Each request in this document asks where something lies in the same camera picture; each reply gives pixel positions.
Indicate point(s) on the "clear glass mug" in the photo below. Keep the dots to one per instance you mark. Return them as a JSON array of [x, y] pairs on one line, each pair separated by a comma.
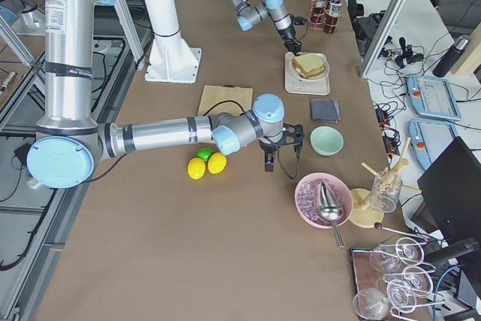
[[385, 192]]

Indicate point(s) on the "tea bottle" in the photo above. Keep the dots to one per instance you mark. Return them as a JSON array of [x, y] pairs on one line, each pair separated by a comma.
[[317, 11], [332, 16]]

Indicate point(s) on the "wine glass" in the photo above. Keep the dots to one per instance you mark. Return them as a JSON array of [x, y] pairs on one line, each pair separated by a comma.
[[374, 304], [388, 258], [413, 278]]

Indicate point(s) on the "white round plate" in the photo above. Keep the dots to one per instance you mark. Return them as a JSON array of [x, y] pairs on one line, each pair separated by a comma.
[[313, 78]]

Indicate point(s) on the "black water bottle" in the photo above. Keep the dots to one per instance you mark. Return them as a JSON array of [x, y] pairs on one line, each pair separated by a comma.
[[451, 56]]

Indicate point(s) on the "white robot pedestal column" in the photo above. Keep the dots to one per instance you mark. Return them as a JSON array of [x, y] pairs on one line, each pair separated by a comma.
[[171, 59]]

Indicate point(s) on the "blue teach pendant near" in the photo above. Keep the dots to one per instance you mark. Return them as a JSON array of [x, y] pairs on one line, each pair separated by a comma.
[[429, 138]]

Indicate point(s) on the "metal ice scoop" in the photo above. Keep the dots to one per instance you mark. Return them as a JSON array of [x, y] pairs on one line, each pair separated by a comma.
[[329, 210]]

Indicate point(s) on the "mint green bowl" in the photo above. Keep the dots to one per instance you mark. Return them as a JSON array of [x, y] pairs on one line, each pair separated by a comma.
[[326, 140]]

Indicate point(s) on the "wooden cutting board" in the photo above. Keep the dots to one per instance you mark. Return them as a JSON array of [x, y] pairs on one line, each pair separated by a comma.
[[230, 99]]

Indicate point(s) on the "tea bottle middle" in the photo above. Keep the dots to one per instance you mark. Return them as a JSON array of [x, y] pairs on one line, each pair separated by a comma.
[[317, 11]]

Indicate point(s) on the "blue teach pendant far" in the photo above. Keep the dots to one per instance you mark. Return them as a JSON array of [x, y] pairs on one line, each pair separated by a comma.
[[433, 97]]

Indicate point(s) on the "yellow lemon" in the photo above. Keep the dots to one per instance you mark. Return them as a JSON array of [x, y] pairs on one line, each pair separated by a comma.
[[216, 163], [196, 168]]

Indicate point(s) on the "yellow lemon left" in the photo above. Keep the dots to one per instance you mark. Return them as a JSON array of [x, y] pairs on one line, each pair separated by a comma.
[[196, 168]]

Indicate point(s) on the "yellow lemon right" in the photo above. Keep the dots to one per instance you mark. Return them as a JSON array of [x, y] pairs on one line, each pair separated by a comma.
[[216, 163]]

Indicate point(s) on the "green lime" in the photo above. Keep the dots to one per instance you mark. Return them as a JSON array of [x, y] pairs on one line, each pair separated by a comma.
[[205, 153]]

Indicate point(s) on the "aluminium frame post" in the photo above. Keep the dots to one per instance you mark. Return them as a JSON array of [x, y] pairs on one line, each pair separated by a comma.
[[380, 37]]

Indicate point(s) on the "black camera bracket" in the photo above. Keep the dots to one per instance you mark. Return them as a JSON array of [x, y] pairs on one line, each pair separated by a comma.
[[293, 135]]

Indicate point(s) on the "wine glass upper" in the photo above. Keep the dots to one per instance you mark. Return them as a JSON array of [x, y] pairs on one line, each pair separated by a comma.
[[388, 258]]

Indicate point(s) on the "wine glass middle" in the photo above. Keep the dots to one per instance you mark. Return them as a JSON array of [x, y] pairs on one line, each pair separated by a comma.
[[413, 278]]

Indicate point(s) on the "cream rabbit serving tray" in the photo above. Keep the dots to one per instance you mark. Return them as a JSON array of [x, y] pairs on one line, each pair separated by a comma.
[[293, 83]]

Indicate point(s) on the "blue teach pendant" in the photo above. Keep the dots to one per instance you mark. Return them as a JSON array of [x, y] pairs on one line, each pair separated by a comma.
[[429, 138], [433, 97]]

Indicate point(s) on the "plain toast bread slice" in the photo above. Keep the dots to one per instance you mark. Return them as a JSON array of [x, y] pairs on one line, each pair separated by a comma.
[[308, 65]]

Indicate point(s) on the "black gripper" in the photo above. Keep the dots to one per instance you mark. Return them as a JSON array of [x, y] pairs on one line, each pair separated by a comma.
[[269, 146], [287, 32]]

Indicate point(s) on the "black laptop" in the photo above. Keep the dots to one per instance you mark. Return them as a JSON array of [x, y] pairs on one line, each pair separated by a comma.
[[451, 194]]

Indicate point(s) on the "folded grey cloth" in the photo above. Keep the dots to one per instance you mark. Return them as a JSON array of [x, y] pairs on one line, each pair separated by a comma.
[[326, 111]]

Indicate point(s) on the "wooden mug tree stand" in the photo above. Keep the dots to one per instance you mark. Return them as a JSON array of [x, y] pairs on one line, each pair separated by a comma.
[[363, 215]]

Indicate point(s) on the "pink bowl with ice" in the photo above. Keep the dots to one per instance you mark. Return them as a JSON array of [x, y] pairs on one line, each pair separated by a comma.
[[305, 193]]

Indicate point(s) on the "tea bottle front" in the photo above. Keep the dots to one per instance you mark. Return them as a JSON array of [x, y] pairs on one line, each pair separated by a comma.
[[332, 16]]

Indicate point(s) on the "copper wire bottle rack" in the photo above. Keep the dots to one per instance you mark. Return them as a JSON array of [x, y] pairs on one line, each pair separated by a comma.
[[312, 26]]

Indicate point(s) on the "wine glass lower left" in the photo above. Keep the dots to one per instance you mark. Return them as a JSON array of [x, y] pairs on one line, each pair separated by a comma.
[[374, 304]]

